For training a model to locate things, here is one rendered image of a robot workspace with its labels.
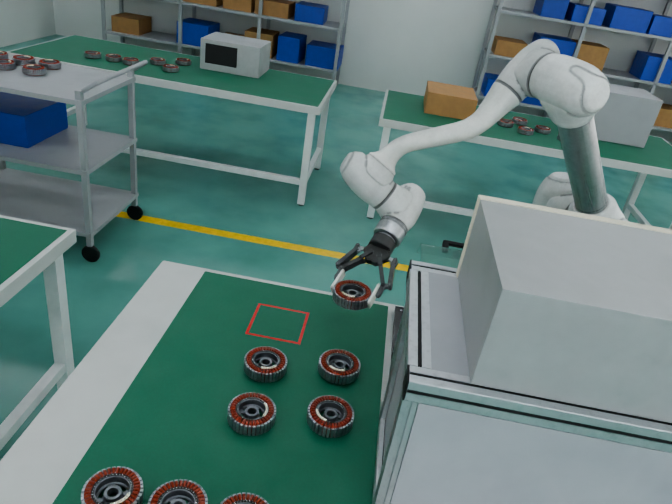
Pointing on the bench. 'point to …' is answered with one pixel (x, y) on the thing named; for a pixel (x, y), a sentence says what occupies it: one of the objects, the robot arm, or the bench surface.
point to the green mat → (283, 459)
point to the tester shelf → (428, 354)
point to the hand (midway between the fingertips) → (353, 292)
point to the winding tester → (568, 307)
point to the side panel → (392, 429)
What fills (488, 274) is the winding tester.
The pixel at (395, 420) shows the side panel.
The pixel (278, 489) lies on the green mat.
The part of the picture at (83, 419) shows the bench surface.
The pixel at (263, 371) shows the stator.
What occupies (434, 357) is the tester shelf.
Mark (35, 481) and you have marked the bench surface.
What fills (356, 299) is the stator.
